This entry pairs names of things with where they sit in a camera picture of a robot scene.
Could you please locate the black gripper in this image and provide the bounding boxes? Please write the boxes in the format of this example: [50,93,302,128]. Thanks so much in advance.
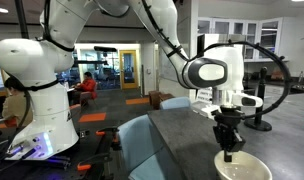
[213,107,245,162]

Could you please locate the white bowl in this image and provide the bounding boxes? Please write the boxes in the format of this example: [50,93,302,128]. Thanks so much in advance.
[214,151,273,180]

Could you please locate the black stand with round base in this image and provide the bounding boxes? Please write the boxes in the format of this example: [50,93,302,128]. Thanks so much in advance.
[243,66,273,132]

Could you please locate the light blue far chair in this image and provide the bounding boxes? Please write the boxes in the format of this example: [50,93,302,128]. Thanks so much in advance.
[160,97,191,110]

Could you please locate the light blue chair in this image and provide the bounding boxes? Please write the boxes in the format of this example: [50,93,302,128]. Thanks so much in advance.
[160,97,191,110]
[118,115,165,180]

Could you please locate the light blue near chair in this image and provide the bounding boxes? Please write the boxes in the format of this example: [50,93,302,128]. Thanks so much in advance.
[118,115,165,180]

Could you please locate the brown ottoman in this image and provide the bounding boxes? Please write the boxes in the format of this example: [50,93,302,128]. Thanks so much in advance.
[149,91,173,110]

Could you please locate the yellow framed door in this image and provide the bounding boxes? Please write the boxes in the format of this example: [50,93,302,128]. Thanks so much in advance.
[120,50,138,89]

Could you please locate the person in red jacket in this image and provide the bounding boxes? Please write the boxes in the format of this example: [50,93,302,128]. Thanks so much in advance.
[72,72,97,104]

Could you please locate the person in tan top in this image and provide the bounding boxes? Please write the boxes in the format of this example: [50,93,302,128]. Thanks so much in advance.
[2,77,33,127]

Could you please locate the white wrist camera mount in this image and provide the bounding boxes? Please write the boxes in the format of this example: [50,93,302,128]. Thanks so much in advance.
[232,93,263,107]

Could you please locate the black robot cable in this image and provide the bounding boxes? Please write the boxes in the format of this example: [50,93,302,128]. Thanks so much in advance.
[188,39,293,120]

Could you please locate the white wall cabinets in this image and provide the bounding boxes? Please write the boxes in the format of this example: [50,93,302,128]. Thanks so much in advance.
[197,17,283,54]

